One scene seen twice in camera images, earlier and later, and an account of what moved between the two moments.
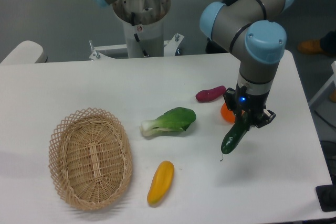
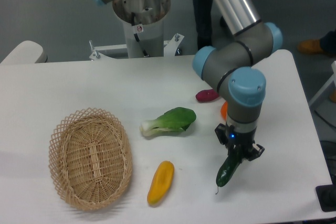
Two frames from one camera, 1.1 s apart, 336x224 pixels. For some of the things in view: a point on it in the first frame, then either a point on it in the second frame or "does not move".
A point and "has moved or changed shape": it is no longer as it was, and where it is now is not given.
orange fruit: x=228 y=115 does not move
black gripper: x=239 y=101 to x=243 y=141
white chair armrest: x=28 y=52 does not move
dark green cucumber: x=237 y=132 has moved or changed shape
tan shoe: x=310 y=46 does not move
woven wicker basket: x=90 y=158 does not move
